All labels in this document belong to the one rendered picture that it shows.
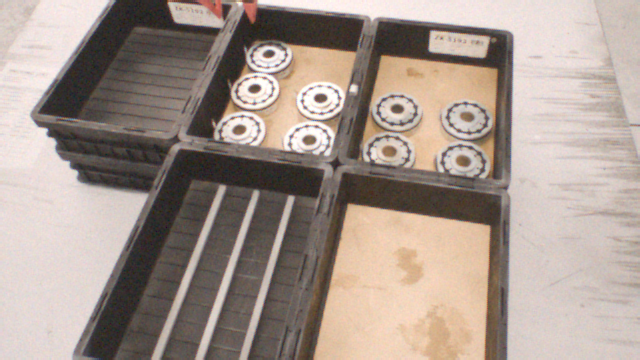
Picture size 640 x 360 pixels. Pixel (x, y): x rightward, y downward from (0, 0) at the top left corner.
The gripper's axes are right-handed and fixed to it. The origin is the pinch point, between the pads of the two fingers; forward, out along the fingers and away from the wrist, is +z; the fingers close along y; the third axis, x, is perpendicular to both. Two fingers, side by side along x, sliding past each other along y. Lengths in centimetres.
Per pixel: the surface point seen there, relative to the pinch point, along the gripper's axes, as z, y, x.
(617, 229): 35, 78, -12
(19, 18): 113, -160, 95
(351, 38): 20.1, 17.7, 17.5
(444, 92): 23.4, 39.9, 8.1
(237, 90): 20.5, -3.3, -1.3
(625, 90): 110, 116, 95
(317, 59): 24.0, 10.5, 13.4
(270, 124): 23.0, 5.2, -7.0
